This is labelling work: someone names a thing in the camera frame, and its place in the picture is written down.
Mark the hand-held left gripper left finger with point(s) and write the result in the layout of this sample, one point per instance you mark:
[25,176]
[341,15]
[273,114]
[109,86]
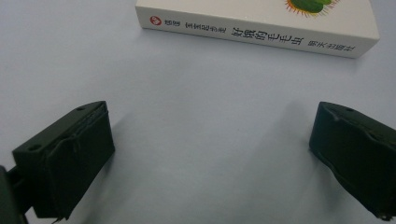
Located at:
[68,161]

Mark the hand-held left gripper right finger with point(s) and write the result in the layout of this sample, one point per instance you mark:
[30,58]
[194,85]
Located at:
[355,155]

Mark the white caterpillar picture book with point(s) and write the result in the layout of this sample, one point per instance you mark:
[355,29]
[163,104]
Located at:
[264,21]

